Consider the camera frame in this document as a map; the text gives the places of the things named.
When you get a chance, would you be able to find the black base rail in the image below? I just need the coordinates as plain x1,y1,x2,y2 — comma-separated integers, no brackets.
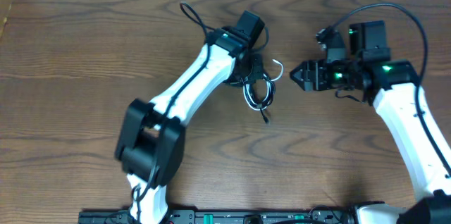
78,207,357,224

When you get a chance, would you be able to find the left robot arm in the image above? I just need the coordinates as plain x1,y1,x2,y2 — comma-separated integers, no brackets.
114,11,265,223

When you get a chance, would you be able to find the black usb cable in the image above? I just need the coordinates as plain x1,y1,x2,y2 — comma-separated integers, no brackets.
242,75,276,125

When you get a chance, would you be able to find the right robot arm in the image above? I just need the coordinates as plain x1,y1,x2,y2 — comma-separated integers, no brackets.
290,21,450,223

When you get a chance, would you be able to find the white usb cable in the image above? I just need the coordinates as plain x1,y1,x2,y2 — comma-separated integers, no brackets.
242,58,285,111

